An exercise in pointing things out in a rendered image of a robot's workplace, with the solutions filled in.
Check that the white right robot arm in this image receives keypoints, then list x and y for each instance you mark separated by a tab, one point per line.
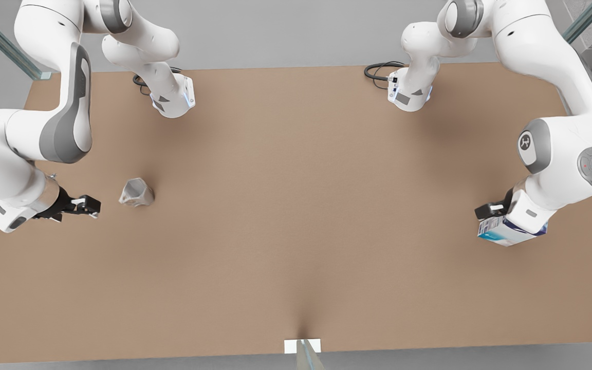
65	123

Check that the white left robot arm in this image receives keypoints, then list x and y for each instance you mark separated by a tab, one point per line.
553	61

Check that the blue and white carton box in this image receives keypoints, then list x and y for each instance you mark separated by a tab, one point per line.
501	232

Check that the grey crumpled paper cup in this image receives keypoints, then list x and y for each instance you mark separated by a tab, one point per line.
136	193

